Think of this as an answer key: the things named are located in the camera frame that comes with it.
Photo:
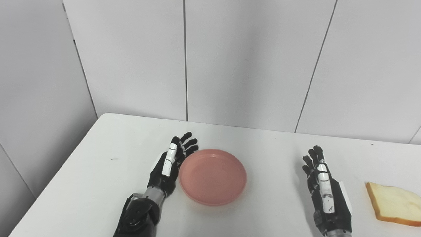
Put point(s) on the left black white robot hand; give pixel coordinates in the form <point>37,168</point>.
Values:
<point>166,171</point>

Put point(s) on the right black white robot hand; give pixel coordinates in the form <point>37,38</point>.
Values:
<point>325,197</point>

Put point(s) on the pink round plate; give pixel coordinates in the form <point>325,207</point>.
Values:
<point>212,177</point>

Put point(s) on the slice of white bread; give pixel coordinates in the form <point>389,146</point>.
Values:
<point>394,204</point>

